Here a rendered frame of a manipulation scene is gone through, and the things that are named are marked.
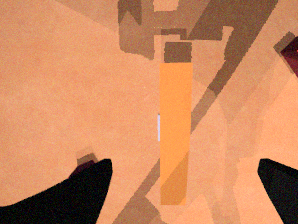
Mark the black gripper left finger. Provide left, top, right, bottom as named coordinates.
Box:
left=0, top=159, right=113, bottom=224

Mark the red rectangular block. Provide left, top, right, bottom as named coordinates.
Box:
left=281, top=36, right=298, bottom=77

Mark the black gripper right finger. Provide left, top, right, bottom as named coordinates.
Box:
left=257, top=157, right=298, bottom=224

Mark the orange bar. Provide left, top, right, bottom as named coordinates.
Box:
left=160, top=63, right=193, bottom=206

